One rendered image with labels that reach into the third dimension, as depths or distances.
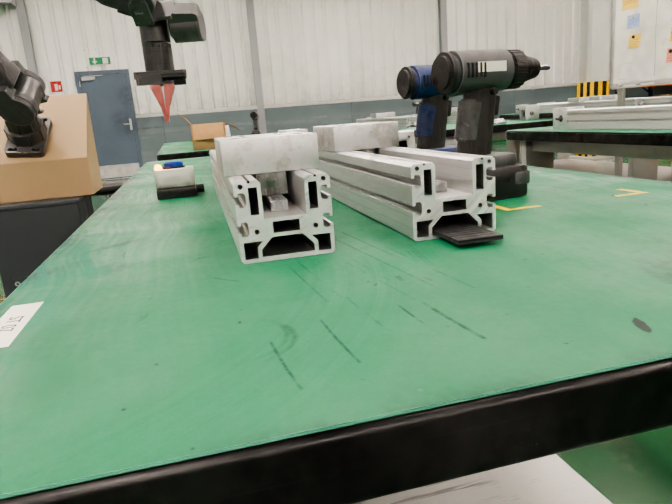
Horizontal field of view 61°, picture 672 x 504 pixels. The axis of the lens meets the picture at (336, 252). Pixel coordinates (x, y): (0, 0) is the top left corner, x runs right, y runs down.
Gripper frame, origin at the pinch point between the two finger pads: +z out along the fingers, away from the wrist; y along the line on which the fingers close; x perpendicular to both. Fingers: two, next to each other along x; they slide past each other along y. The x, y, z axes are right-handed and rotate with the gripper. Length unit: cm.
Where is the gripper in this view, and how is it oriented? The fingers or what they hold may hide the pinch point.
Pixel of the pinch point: (167, 118)
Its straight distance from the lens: 125.8
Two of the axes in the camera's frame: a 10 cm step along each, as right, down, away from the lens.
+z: 0.8, 9.7, 2.4
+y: 9.7, -1.3, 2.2
